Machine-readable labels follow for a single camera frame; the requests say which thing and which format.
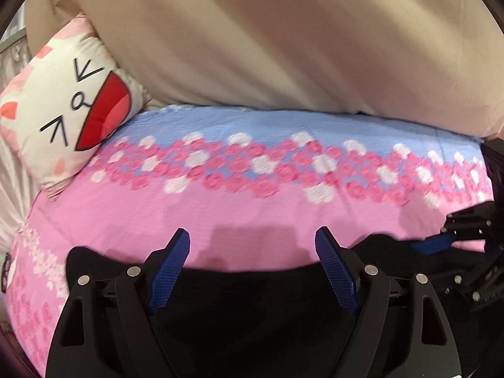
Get cat face cushion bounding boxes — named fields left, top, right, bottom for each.
left=1, top=14, right=147, bottom=197

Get black pants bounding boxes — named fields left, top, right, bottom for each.
left=67, top=235, right=503, bottom=377

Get pink rose bedsheet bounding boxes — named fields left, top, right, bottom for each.
left=7, top=105, right=492, bottom=373

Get silver satin curtain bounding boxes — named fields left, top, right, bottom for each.
left=0, top=5, right=38, bottom=255

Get beige headboard cover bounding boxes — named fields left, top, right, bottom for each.
left=25, top=0, right=503, bottom=137

